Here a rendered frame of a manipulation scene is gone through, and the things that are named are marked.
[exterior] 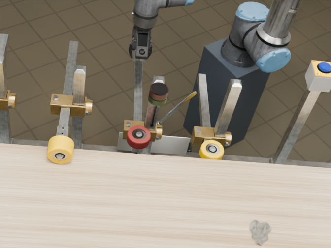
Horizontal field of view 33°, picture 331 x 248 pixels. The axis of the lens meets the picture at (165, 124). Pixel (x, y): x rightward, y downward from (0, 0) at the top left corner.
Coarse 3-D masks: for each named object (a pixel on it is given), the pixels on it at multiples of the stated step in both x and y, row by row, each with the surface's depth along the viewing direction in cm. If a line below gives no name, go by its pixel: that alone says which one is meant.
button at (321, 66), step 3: (321, 63) 177; (324, 63) 177; (327, 63) 178; (321, 66) 176; (324, 66) 177; (327, 66) 177; (330, 66) 177; (321, 69) 176; (324, 69) 176; (327, 69) 176; (330, 69) 176
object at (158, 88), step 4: (156, 84) 177; (160, 84) 178; (164, 84) 178; (152, 88) 176; (156, 88) 176; (160, 88) 176; (164, 88) 177; (156, 92) 175; (160, 92) 175; (164, 92) 176; (156, 108) 183; (152, 120) 191; (152, 124) 193
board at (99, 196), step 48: (0, 144) 179; (0, 192) 168; (48, 192) 170; (96, 192) 173; (144, 192) 175; (192, 192) 178; (240, 192) 181; (288, 192) 184; (0, 240) 158; (48, 240) 160; (96, 240) 162; (144, 240) 164; (192, 240) 167; (240, 240) 169; (288, 240) 172
